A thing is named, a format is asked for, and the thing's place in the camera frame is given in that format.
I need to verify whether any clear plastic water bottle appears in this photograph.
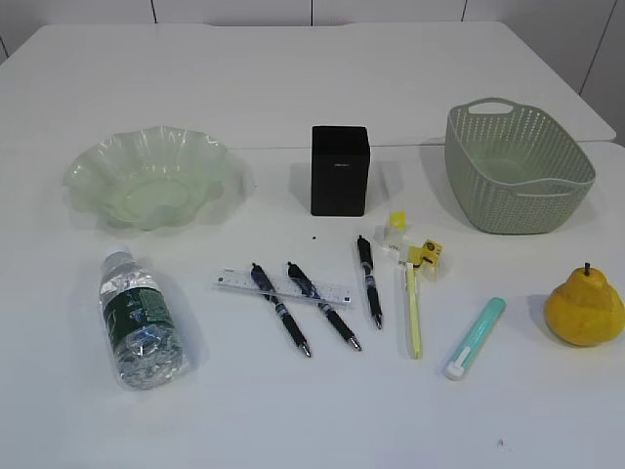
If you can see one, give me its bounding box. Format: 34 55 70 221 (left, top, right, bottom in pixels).
99 247 188 391

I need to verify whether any yellow pear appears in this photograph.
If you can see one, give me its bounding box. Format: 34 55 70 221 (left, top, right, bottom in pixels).
544 262 624 347

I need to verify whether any black pen middle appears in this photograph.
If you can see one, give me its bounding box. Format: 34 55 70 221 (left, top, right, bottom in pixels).
287 262 362 352

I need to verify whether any black pen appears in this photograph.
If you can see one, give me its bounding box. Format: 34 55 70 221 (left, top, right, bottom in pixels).
250 263 312 358
287 262 362 352
356 235 383 330

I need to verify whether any black pen right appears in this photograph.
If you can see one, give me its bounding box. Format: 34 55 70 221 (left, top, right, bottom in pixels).
356 235 383 330

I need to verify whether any black pen left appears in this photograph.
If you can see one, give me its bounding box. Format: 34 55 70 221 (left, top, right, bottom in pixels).
250 263 312 358

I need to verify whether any black square pen holder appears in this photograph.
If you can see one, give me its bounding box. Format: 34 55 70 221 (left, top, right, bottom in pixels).
311 125 370 217

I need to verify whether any clear plastic ruler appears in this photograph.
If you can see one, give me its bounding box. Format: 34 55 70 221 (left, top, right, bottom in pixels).
214 269 353 307

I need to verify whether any yellow pen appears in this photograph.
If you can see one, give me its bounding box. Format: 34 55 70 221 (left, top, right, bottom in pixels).
405 263 423 360

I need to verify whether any green wavy glass plate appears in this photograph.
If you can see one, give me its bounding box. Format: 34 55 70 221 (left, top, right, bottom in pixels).
62 126 230 231

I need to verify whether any teal eraser pen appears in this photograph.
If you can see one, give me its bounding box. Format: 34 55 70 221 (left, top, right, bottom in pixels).
443 297 507 381

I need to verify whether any green plastic woven basket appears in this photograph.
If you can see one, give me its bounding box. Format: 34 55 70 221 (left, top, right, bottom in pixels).
444 98 597 235

